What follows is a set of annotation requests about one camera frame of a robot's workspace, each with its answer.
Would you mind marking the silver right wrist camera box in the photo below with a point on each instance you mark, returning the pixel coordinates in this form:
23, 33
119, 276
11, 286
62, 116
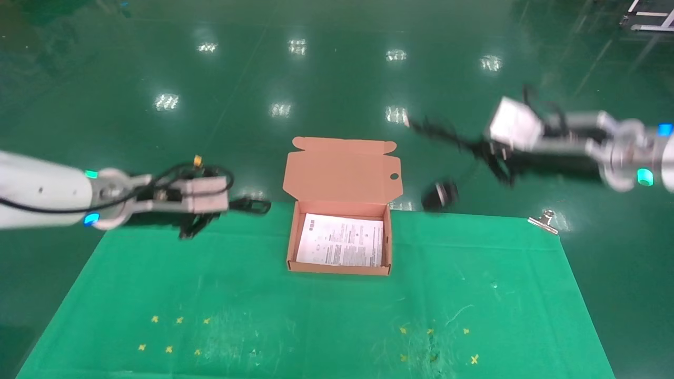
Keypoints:
513, 125

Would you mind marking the green table mat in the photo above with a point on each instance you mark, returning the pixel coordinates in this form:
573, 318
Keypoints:
316, 316

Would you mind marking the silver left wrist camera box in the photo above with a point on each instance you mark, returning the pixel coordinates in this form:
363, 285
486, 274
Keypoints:
205, 192

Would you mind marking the orange cardboard box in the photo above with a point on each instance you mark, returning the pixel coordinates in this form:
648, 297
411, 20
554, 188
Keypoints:
342, 173

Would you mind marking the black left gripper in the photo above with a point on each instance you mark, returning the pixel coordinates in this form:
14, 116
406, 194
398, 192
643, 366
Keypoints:
197, 221

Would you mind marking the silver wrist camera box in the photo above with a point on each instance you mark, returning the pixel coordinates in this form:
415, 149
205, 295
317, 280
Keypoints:
205, 192
513, 125

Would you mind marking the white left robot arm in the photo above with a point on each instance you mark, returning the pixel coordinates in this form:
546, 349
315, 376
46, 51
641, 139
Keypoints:
42, 189

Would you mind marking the metal binder clip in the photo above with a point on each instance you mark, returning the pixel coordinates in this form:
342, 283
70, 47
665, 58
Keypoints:
543, 221

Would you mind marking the grey metal rack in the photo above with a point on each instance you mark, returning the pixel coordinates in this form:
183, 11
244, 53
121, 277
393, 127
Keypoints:
647, 26

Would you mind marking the white printed paper leaflet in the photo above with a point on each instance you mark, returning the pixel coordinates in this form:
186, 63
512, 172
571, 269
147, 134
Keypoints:
339, 239

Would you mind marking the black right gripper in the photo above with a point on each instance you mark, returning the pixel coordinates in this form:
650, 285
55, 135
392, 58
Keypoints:
495, 158

